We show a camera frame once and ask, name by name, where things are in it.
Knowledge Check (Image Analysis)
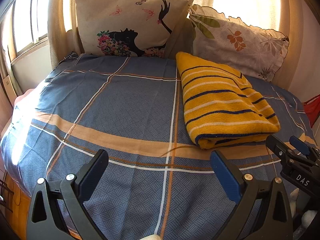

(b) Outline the white leaf print pillow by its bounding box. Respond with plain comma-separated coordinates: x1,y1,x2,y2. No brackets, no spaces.
189,4,289,82

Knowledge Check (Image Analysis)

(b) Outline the window with frame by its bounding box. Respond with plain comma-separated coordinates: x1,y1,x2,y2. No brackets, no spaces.
3,0,49,61

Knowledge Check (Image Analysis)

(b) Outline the red cloth at bedside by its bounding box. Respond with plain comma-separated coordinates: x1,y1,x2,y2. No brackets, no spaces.
303,94,320,127

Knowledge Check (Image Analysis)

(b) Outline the white gloved hand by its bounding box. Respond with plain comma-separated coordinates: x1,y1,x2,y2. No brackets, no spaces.
289,188,318,229

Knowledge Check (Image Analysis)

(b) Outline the pink mattress edge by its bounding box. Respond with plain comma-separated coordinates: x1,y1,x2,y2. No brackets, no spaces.
1,89,34,138

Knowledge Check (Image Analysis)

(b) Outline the cream pillow with woman silhouette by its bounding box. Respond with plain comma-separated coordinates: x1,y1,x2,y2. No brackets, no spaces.
75,0,188,58

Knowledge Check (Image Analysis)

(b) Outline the blue plaid bed sheet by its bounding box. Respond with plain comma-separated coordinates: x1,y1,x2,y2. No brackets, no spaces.
1,54,319,239

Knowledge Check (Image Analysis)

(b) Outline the yellow striped knit sweater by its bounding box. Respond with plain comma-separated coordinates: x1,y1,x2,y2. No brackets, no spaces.
176,52,280,150

